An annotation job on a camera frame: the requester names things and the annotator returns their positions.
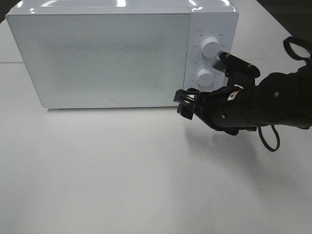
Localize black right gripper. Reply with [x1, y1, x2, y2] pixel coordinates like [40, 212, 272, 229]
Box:
[174, 86, 246, 136]

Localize white timer knob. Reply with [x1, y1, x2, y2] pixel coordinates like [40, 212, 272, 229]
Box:
[196, 69, 215, 87]

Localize white microwave door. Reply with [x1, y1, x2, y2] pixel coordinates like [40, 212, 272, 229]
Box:
[8, 14, 189, 108]

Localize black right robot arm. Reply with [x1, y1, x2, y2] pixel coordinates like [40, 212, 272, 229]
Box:
[174, 66, 312, 136]

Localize white upper power knob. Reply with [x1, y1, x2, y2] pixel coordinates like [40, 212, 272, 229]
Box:
[200, 35, 221, 58]

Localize white microwave oven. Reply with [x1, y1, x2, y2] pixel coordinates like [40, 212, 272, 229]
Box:
[5, 0, 239, 109]

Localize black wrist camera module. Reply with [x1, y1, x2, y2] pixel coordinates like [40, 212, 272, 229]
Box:
[211, 51, 260, 88]

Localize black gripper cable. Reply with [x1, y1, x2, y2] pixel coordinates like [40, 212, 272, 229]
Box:
[257, 36, 312, 153]

